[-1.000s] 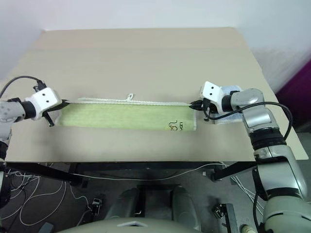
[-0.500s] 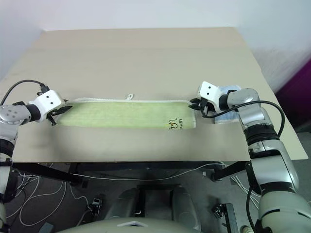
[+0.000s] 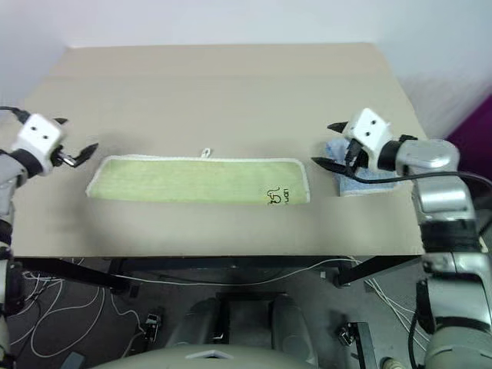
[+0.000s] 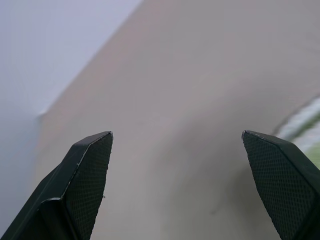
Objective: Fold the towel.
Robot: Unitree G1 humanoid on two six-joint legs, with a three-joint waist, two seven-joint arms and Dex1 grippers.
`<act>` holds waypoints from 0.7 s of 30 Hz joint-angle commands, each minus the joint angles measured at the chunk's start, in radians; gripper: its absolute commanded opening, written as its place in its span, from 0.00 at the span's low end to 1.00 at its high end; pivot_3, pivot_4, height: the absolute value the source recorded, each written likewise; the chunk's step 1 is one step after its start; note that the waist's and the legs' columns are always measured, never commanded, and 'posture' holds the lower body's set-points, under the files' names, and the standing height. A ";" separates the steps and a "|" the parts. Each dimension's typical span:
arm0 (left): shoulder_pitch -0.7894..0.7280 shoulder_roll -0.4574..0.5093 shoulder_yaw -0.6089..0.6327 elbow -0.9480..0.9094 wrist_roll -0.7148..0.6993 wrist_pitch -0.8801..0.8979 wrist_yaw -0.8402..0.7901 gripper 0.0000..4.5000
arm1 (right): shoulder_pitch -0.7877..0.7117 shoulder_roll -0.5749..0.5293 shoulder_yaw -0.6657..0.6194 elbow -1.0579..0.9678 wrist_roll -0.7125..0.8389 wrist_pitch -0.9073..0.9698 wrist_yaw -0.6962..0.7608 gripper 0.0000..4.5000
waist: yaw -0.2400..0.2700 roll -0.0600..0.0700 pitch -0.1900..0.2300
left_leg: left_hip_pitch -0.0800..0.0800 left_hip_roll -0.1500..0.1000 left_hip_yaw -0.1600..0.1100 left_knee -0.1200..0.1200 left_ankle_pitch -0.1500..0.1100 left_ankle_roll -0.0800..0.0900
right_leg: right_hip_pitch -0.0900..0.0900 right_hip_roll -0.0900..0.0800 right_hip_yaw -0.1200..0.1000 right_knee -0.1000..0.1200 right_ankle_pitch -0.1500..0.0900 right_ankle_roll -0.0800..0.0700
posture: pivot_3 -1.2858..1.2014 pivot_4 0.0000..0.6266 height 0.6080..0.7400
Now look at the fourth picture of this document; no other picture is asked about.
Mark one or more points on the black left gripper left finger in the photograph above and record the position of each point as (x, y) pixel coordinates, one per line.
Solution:
(75, 190)

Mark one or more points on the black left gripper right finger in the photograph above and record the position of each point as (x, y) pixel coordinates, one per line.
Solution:
(282, 185)

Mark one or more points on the green and white towel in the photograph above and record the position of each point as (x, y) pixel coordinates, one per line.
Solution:
(303, 120)

